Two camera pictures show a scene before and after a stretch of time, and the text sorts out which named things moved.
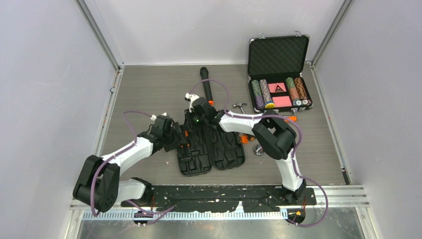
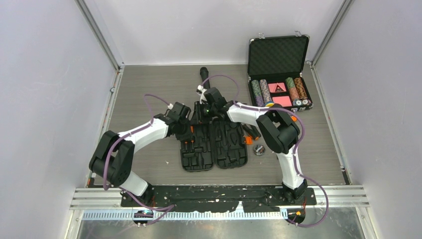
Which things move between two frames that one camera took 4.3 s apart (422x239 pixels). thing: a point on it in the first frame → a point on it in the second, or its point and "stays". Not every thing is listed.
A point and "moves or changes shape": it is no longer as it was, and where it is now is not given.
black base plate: (219, 198) stays
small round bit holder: (258, 150) stays
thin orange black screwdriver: (186, 133) moves or changes shape
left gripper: (175, 129) → (187, 136)
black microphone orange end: (204, 73) stays
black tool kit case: (206, 145) stays
